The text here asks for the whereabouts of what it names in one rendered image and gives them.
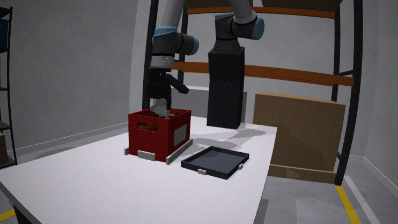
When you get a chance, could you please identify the dark red plastic crate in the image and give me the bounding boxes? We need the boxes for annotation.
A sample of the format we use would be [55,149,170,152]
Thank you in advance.
[128,108,191,163]

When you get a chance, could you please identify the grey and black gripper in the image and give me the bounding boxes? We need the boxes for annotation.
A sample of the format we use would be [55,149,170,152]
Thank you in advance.
[146,68,172,119]

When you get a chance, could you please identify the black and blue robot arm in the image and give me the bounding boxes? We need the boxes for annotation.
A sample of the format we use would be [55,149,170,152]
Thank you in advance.
[151,0,264,94]

